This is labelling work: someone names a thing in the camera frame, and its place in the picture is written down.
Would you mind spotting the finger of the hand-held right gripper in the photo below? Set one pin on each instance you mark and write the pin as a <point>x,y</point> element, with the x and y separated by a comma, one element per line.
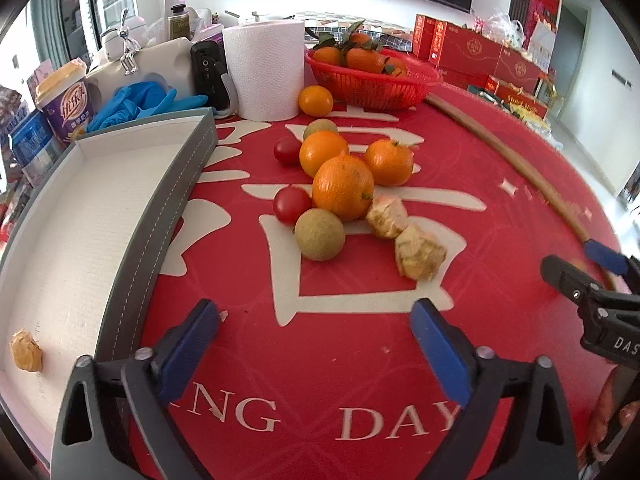
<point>605,256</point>
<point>565,277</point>

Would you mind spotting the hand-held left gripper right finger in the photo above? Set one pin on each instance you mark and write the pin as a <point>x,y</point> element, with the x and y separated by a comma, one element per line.
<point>440,350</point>

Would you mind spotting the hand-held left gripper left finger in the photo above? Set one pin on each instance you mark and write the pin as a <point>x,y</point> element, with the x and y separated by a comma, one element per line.
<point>190,345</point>

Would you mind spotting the tan husk fruit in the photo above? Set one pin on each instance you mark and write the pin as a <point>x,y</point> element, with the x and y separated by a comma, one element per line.
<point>26,351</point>
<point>419,254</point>
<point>386,218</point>

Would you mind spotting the grey tray with white lining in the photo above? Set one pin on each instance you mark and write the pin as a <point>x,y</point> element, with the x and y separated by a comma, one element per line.
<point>90,240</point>

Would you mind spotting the green-brown round fruit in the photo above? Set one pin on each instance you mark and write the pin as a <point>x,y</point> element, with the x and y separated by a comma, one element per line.
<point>320,235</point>
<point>317,127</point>

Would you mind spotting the red cherry tomato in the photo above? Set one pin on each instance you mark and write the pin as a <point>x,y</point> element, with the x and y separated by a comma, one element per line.
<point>291,205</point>
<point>286,151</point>

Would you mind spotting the large orange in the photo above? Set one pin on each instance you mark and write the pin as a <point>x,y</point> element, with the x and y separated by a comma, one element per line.
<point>343,187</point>

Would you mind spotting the mandarin with stem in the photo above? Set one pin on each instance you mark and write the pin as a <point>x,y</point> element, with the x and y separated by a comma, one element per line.
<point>391,162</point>

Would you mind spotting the person's right hand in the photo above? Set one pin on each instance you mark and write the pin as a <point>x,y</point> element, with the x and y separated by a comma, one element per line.
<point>600,410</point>

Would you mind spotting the red printed tablecloth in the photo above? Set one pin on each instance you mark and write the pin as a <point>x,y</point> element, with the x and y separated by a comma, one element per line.
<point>325,360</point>

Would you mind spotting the long wooden stick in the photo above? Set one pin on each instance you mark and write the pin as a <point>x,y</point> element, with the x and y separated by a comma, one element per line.
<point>520,165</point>

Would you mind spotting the red gift box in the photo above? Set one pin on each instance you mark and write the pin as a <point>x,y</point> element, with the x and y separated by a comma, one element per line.
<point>520,97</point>
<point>467,50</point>
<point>520,70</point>
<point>424,35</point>

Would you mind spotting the green carton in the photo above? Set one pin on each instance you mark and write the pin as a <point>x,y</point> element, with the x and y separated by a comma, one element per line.
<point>487,95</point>

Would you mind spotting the pile of snack packets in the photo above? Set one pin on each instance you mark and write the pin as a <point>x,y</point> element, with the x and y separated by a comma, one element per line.
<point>10,200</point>

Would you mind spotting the smooth round orange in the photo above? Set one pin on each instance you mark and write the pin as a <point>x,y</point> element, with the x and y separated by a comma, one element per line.
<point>315,100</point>
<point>320,150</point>

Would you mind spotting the blue rubber gloves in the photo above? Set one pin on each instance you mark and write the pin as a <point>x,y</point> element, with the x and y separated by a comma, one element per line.
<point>135,105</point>

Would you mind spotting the blue milk carton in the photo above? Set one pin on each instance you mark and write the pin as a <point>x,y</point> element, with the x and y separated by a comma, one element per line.
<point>35,147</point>

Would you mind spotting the clear plastic bag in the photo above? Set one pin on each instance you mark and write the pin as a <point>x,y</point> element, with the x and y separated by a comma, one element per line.
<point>500,27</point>

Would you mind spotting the red plastic basket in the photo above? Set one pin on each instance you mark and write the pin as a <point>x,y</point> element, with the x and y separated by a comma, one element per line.
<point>372,90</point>

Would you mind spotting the purple milk tea cup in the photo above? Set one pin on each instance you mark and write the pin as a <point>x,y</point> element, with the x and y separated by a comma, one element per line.
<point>67,105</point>

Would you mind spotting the black handheld device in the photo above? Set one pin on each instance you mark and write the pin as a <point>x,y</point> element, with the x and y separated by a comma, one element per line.
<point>205,72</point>

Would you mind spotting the white bag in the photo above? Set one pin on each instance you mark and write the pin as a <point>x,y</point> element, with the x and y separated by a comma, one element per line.
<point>165,65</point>

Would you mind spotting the white paper towel roll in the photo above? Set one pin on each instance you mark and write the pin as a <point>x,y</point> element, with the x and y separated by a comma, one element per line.
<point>265,70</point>

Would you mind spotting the pile of leafy mandarins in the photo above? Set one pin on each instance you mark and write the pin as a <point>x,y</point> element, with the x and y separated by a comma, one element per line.
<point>362,57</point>

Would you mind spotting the silver figurine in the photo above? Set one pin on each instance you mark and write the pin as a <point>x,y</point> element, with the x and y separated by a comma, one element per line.
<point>129,45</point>

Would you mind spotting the lotion bottle with black cap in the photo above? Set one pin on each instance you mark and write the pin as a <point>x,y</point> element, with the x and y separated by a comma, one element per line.
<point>177,24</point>

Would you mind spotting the plaid cloth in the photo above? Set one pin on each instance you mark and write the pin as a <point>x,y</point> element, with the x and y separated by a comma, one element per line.
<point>330,20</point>

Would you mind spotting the glass door cabinet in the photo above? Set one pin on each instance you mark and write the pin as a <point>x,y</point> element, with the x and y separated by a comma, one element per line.
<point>75,15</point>

